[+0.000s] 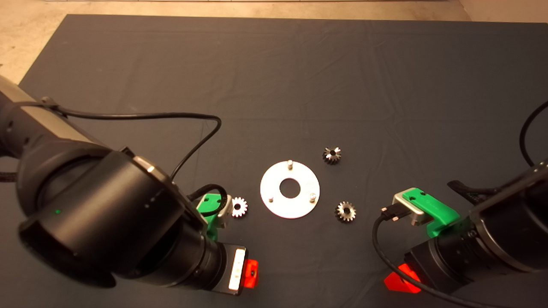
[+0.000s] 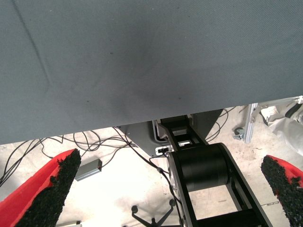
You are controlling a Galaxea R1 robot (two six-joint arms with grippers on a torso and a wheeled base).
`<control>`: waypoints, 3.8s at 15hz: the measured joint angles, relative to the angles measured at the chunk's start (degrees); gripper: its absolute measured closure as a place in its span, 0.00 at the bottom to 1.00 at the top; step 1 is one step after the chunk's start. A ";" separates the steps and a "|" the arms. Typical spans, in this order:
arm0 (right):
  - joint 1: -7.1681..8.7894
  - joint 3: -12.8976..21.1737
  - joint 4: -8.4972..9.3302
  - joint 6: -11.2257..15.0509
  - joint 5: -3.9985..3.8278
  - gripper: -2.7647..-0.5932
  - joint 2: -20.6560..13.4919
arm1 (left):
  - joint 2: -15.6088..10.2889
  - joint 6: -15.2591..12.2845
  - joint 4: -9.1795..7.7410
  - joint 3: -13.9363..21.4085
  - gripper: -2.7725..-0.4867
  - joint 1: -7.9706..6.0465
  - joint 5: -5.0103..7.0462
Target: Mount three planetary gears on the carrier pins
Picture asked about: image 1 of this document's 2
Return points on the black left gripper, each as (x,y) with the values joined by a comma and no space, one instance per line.
(222,269)

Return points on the dark grey table cloth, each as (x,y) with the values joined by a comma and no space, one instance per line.
(299,85)

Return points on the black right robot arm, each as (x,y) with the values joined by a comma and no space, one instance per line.
(505,231)

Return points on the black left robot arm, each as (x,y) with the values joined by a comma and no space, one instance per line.
(85,192)

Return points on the green right camera mount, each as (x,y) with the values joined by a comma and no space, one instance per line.
(432,209)

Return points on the green left camera mount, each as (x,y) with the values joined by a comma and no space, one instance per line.
(209,203)

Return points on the round metal carrier plate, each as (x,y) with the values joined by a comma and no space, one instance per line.
(274,179)

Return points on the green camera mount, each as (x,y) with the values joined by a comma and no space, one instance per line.
(209,203)
(432,209)

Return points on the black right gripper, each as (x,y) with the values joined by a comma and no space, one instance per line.
(432,265)

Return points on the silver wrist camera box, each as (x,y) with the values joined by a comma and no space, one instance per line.
(413,214)
(226,209)

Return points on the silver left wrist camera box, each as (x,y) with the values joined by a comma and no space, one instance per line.
(226,209)

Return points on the small steel planetary gear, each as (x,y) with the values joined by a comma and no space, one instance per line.
(327,158)
(235,207)
(340,216)

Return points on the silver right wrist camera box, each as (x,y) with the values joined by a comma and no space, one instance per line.
(413,214)

